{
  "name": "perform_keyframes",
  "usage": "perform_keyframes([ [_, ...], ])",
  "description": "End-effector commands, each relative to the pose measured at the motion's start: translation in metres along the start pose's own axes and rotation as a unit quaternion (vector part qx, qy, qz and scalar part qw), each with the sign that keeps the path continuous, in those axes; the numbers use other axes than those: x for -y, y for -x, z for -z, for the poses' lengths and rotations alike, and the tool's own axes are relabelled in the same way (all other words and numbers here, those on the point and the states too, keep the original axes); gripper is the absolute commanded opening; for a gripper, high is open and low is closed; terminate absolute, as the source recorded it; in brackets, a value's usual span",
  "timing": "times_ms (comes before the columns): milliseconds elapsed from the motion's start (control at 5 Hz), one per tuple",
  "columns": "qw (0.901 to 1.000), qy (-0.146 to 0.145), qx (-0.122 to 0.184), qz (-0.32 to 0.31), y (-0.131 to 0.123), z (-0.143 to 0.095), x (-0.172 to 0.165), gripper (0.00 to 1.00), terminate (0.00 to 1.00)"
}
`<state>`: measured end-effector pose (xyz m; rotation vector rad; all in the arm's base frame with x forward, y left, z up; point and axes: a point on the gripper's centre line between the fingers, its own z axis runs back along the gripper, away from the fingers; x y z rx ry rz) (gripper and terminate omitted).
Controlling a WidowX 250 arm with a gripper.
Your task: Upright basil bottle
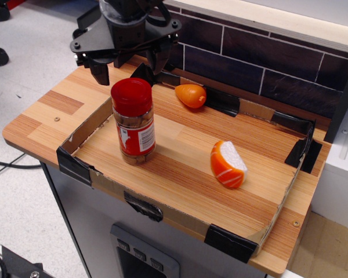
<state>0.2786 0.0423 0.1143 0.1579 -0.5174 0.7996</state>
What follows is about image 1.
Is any grey control panel with buttons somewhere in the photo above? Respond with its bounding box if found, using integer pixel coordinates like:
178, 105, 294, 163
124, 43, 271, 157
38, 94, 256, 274
110, 224, 180, 278

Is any cardboard fence with black tape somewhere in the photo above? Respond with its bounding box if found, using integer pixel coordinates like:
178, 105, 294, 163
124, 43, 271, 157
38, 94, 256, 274
73, 85, 323, 272

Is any red-lidded spice bottle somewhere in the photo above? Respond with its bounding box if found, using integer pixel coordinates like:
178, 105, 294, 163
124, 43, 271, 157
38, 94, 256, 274
111, 78, 156, 164

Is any black caster wheel top-left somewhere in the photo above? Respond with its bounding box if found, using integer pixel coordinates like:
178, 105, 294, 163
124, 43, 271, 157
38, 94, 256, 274
0, 6, 10, 22

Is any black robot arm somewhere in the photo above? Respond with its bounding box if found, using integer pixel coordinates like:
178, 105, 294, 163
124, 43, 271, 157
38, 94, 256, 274
70, 1, 182, 86

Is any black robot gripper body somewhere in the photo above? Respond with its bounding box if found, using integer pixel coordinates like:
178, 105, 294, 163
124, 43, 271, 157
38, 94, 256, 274
70, 8, 182, 67

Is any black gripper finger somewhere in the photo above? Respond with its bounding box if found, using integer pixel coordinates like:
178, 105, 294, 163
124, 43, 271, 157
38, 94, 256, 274
88, 58, 110, 86
146, 36, 174, 75

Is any black floor cable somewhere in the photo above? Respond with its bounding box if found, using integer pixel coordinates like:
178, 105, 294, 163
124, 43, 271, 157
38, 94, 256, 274
0, 152, 42, 179

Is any black metal bracket bottom-left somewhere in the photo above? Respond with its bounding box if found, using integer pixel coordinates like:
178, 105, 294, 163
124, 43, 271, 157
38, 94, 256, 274
0, 244, 53, 278

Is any orange plastic carrot toy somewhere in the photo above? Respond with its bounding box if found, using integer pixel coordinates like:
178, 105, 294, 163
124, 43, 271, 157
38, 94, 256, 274
175, 84, 206, 108

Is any white side cabinet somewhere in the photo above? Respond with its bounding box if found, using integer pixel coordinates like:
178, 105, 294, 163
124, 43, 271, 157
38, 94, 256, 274
311, 110, 348, 228

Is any dark brick backsplash panel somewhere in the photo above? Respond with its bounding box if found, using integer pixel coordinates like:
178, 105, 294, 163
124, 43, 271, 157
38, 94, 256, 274
168, 5, 348, 120

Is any black chair caster wheel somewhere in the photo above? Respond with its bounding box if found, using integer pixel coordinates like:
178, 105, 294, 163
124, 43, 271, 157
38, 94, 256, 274
72, 28, 88, 40

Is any salmon sushi toy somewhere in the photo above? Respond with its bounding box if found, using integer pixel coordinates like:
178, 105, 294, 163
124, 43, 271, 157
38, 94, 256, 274
210, 141, 248, 188

